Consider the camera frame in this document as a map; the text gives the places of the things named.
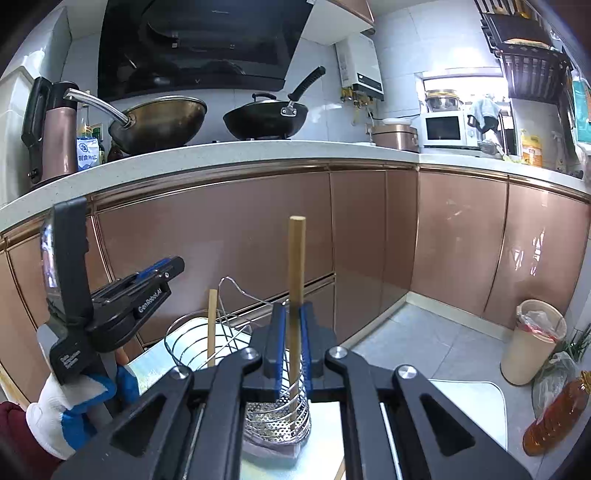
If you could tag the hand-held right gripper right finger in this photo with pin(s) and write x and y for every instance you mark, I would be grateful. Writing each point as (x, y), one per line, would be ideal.
(308, 355)

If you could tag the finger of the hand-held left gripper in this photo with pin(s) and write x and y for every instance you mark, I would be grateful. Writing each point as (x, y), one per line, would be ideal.
(157, 272)

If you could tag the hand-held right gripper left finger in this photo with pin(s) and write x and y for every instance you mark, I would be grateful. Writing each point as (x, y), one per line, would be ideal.
(280, 355)

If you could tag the person's left forearm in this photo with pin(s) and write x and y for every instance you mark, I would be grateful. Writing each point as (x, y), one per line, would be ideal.
(18, 429)

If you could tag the person's left hand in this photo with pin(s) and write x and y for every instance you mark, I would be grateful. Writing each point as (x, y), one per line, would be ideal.
(55, 406)

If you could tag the copper lower kitchen cabinets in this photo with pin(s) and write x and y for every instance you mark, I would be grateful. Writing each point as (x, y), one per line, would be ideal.
(231, 230)

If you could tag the blue and white carton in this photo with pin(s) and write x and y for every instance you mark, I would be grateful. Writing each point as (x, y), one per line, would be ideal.
(87, 157)

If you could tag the dark sauce bottle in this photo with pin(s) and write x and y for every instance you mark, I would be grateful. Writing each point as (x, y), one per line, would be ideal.
(113, 152)

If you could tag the yellow capped bottle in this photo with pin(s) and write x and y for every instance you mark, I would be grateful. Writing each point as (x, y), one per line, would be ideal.
(83, 122)

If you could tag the white kitchen countertop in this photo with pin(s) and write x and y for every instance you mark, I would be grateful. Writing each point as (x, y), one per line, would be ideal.
(277, 150)

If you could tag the black wok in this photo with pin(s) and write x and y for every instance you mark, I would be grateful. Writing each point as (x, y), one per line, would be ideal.
(263, 122)

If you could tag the black wok lid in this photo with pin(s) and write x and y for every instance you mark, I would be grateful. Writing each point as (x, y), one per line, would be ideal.
(264, 98)

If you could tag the beige trash bin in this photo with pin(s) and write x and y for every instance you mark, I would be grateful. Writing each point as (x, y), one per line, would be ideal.
(526, 350)

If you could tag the black range hood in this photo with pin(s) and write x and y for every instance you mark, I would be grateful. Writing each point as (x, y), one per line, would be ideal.
(207, 46)

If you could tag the copper rice cooker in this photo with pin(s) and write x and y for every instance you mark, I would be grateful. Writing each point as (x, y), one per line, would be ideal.
(397, 138)

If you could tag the clear plastic bag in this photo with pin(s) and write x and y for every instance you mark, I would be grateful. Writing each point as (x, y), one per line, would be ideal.
(551, 383)

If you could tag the orange oil bottle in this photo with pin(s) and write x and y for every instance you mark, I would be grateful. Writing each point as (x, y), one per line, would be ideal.
(558, 415)

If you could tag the white microwave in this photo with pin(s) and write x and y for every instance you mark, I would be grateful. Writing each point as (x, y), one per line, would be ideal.
(443, 129)

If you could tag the green onions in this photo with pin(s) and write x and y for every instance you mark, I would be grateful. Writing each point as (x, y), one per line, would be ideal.
(579, 348)

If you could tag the steel pot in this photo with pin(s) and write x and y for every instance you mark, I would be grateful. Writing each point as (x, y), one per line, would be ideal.
(442, 101)

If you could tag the white water heater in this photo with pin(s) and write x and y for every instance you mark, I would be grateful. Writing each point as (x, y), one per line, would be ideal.
(360, 64)

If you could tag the light blue towel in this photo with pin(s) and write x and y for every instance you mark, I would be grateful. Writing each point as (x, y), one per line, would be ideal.
(485, 113)

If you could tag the yellow cooking oil bottle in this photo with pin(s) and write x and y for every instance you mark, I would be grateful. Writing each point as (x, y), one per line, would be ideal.
(532, 150)

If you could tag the black dish rack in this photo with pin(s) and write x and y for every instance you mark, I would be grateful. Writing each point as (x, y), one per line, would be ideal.
(531, 69)

